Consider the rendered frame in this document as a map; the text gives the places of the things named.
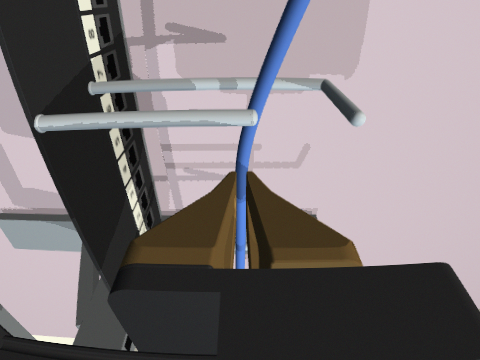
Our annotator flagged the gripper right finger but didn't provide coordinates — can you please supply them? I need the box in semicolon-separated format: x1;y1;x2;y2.
246;171;363;269

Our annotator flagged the thin dark blue cable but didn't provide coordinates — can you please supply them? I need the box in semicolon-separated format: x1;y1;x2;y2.
235;0;310;269

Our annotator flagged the dark grey metal rack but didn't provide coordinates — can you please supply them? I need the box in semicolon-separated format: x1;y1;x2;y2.
0;0;258;351

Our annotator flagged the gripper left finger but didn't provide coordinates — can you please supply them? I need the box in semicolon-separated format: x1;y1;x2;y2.
119;171;237;269

